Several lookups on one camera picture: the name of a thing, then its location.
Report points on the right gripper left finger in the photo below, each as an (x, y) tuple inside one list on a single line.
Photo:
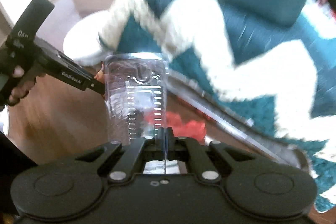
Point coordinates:
[(160, 143)]

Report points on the person's left hand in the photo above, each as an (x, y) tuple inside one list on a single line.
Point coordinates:
[(22, 89)]

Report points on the red crumpled wrapper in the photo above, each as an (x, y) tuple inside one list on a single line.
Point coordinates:
[(191, 129)]

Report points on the teal white shaggy rug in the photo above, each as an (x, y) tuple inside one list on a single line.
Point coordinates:
[(269, 61)]

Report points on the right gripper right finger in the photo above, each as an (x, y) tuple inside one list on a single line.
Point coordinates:
[(170, 143)]

